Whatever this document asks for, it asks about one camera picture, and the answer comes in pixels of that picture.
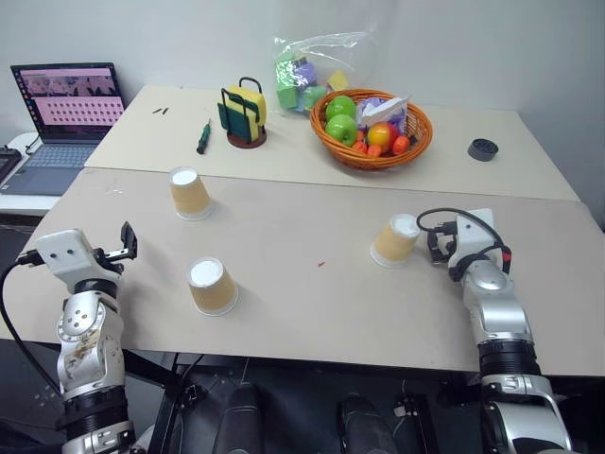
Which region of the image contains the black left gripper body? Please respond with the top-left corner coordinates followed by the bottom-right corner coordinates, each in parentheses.
top-left (92, 247), bottom-right (130, 276)

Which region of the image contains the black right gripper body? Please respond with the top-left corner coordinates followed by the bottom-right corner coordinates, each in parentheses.
top-left (438, 220), bottom-right (460, 266)

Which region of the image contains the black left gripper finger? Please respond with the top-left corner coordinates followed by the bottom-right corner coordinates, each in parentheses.
top-left (119, 220), bottom-right (139, 261)

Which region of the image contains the brown paper cup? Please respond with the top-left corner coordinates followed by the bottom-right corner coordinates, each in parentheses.
top-left (186, 256), bottom-right (239, 317)
top-left (369, 213), bottom-right (423, 271)
top-left (168, 166), bottom-right (214, 222)

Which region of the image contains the black round cap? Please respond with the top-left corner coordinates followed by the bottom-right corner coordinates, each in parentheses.
top-left (467, 137), bottom-right (500, 164)

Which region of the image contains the orange wicker basket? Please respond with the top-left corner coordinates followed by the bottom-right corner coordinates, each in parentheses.
top-left (309, 87), bottom-right (435, 171)

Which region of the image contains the red yellow toy apple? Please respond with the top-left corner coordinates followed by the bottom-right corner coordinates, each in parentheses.
top-left (367, 121), bottom-right (400, 154)

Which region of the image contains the grey open laptop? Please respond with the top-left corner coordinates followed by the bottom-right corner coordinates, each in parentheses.
top-left (0, 61), bottom-right (127, 197)

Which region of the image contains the purple plastic wrapper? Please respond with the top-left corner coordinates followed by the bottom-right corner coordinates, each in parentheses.
top-left (355, 96), bottom-right (409, 136)

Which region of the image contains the white tissue pack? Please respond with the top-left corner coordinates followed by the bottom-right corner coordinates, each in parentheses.
top-left (358, 96), bottom-right (411, 130)

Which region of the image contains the black handheld device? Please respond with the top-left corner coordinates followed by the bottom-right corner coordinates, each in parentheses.
top-left (0, 146), bottom-right (24, 191)

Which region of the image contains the green toy apple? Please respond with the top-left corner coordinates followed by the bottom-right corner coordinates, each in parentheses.
top-left (324, 96), bottom-right (358, 121)
top-left (324, 113), bottom-right (359, 148)

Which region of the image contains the green scouring pad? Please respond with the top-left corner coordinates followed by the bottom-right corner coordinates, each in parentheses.
top-left (216, 100), bottom-right (261, 141)

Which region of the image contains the yellow sponge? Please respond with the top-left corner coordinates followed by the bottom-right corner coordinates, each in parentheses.
top-left (221, 85), bottom-right (268, 141)

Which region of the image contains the dark rounded shape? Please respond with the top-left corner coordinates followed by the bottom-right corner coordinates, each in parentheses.
top-left (218, 381), bottom-right (265, 454)
top-left (336, 393), bottom-right (399, 454)

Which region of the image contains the clear bag of foam blocks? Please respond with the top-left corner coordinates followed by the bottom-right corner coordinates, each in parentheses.
top-left (272, 30), bottom-right (375, 118)

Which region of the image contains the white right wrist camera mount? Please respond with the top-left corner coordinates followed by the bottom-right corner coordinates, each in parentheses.
top-left (445, 206), bottom-right (498, 269)

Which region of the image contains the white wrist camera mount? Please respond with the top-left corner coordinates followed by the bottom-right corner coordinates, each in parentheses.
top-left (445, 206), bottom-right (498, 269)
top-left (34, 229), bottom-right (96, 286)

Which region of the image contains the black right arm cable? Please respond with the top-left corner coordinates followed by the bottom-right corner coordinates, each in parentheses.
top-left (416, 208), bottom-right (513, 274)

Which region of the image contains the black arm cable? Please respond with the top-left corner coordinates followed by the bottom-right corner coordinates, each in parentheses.
top-left (416, 208), bottom-right (513, 274)
top-left (0, 250), bottom-right (63, 396)

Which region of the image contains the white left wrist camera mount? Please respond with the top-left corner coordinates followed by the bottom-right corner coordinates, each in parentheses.
top-left (34, 229), bottom-right (96, 286)

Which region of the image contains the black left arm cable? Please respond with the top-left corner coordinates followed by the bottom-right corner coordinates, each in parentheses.
top-left (0, 250), bottom-right (63, 396)

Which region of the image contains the green handled screwdriver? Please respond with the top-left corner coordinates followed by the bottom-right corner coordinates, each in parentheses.
top-left (196, 118), bottom-right (214, 155)

